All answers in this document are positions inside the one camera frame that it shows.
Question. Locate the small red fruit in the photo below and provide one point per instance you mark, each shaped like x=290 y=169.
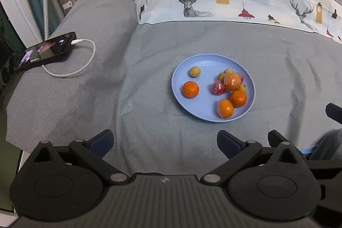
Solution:
x=241 y=79
x=218 y=88

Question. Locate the white framed glass door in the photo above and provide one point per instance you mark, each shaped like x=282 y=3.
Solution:
x=13 y=3

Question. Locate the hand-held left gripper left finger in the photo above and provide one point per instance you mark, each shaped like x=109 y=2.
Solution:
x=103 y=144

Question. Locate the blue plastic plate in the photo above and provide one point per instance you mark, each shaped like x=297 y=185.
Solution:
x=205 y=65

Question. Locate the black smartphone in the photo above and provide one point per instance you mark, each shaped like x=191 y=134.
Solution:
x=45 y=51

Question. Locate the plastic-wrapped orange tangerine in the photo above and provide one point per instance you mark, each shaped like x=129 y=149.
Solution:
x=232 y=81
x=225 y=108

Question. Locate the person's grey trouser leg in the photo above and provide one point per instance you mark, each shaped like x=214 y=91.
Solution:
x=330 y=144

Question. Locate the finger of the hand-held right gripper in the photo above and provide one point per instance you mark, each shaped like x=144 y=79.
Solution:
x=335 y=113
x=273 y=137

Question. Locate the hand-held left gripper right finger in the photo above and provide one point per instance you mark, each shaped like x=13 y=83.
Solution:
x=229 y=145

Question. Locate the bare orange tangerine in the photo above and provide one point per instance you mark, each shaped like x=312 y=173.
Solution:
x=238 y=98
x=190 y=89

